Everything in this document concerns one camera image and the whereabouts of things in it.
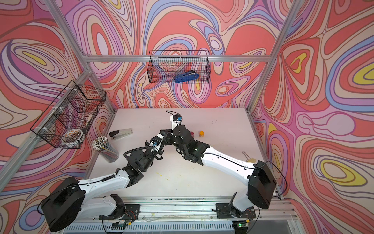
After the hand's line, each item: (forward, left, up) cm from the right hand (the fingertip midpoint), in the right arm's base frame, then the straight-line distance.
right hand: (162, 135), depth 74 cm
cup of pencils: (0, +34, -6) cm, 35 cm away
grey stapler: (+18, +37, -21) cm, 46 cm away
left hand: (+1, 0, -1) cm, 2 cm away
